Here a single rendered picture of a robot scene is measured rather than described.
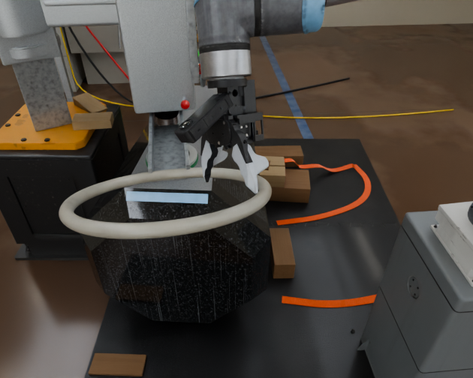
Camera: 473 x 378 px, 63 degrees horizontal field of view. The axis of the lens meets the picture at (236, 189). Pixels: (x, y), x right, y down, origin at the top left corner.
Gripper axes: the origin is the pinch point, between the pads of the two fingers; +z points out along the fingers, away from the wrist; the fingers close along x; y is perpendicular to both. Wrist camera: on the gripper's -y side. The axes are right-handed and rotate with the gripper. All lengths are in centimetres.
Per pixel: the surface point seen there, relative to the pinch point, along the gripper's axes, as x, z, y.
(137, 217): 82, 28, 17
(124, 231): 7.8, 5.0, -18.0
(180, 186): 75, 18, 33
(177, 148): 56, 0, 23
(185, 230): 1.2, 5.9, -9.1
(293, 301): 74, 97, 95
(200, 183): 71, 18, 41
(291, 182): 128, 51, 155
